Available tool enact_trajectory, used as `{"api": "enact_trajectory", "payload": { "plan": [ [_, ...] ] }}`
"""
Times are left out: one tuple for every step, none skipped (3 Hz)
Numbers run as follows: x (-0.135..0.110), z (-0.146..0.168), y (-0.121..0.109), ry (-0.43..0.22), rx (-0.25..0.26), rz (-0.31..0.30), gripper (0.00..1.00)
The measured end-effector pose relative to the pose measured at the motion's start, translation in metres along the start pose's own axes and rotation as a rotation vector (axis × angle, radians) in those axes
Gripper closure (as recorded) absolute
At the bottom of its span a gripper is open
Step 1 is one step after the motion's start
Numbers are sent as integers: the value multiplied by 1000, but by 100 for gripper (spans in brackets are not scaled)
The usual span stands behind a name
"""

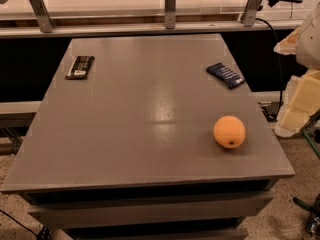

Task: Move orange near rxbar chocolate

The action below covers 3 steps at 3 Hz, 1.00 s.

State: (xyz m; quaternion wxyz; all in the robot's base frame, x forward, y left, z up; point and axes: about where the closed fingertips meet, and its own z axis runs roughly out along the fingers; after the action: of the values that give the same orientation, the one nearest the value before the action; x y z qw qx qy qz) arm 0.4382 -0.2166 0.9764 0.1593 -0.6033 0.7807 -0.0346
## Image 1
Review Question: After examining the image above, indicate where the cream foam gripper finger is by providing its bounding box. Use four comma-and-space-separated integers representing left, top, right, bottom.
275, 69, 320, 137
274, 28, 300, 55

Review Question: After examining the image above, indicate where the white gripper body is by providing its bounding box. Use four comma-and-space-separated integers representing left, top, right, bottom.
296, 3, 320, 69

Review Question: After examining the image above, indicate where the orange fruit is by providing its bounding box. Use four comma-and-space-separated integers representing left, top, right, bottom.
213, 116, 246, 149

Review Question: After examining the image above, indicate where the black rxbar chocolate bar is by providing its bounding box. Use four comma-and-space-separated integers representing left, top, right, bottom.
65, 56, 95, 80

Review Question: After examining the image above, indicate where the green metal stand leg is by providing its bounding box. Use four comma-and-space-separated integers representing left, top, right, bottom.
302, 129, 320, 159

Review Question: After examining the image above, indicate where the dark blue snack bar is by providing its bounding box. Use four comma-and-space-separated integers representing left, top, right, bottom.
206, 63, 245, 89

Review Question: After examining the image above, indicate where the grey table drawer unit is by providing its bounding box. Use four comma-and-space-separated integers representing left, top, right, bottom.
23, 179, 274, 240

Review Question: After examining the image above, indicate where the right metal bracket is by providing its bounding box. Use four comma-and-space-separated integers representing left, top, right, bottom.
241, 0, 261, 27

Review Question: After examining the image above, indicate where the metal bracket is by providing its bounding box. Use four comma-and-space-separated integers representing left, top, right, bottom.
29, 0, 53, 33
241, 0, 261, 27
165, 0, 176, 29

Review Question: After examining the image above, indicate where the middle metal bracket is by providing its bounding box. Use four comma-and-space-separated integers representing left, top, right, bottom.
165, 0, 176, 29

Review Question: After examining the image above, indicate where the left metal bracket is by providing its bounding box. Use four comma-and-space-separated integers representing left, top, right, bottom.
29, 0, 53, 33

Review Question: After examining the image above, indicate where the metal rail shelf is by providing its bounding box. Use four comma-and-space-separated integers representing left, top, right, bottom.
0, 13, 302, 39

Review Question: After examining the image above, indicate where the black floor cable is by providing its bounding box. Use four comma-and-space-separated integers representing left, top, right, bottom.
0, 208, 53, 240

